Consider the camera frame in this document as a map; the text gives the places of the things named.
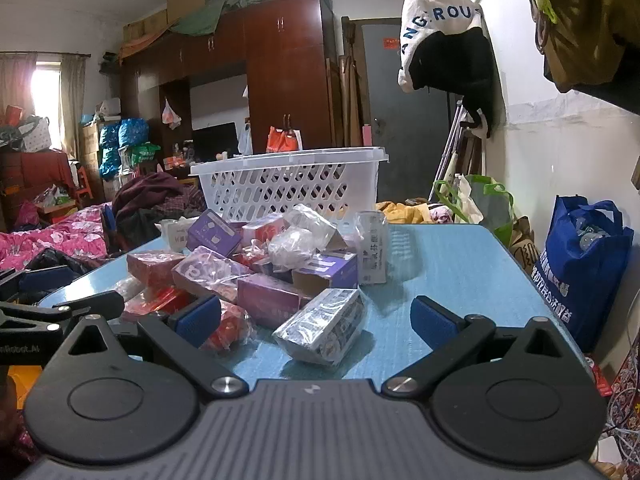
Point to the pink roll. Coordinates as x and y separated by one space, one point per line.
367 136

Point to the dark wooden wardrobe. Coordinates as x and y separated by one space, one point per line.
290 60

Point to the white plastic basket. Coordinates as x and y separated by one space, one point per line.
280 180

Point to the flat red packet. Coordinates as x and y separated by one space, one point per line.
155 302

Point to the white black hanging jacket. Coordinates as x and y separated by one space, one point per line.
435 10

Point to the yellow cloth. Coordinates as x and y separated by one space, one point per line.
400 210

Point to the cardboard boxes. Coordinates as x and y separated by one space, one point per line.
150 22

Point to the pink plastic bag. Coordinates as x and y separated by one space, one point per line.
171 116

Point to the grey door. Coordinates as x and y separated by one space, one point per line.
395 125

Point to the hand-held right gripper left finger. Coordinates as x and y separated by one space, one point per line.
200 317

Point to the orange cloth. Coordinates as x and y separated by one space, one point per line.
22 385

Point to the orange plastic bag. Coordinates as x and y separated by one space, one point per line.
282 140

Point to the red packets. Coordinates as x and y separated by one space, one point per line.
600 377

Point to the brown patterned bag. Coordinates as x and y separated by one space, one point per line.
522 247

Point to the clear wrapped white box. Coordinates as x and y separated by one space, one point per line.
312 220

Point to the silver box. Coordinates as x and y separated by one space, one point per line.
320 330

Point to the crumpled clear plastic bag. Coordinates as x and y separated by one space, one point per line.
292 245

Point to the dark clothes pile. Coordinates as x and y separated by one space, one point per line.
150 200

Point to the green plastic bag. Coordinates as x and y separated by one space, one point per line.
145 152

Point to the small white box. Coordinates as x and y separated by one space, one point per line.
177 237

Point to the lime green clip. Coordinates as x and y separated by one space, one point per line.
544 6

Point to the brown hanging bag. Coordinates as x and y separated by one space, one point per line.
590 20

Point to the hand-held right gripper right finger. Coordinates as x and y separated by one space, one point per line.
432 322

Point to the black television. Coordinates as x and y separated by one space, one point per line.
215 142

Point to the window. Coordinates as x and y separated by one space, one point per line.
47 90

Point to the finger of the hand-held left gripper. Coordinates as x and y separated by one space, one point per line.
85 305
45 279

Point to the blue plastic bags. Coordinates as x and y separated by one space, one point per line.
122 140

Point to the dark jacket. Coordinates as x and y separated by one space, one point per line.
55 260

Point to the pink floral blanket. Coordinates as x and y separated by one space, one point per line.
60 232

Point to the blue tote bag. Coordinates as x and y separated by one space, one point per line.
575 280

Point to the red wrapped packet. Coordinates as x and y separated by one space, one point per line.
232 327

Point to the red cabinet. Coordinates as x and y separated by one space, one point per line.
35 170

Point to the beige curtain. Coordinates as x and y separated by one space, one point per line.
72 100
15 85

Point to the purple white open box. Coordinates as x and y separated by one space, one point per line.
330 267

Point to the pink white box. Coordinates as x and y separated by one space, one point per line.
262 230

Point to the green cloth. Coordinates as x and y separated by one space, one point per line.
205 15

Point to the tall white wrapped box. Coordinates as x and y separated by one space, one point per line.
372 250

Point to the green white tote bag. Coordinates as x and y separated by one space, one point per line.
495 210

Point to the metal poles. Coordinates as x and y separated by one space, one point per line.
450 145

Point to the wooden boards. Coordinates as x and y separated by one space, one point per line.
352 85

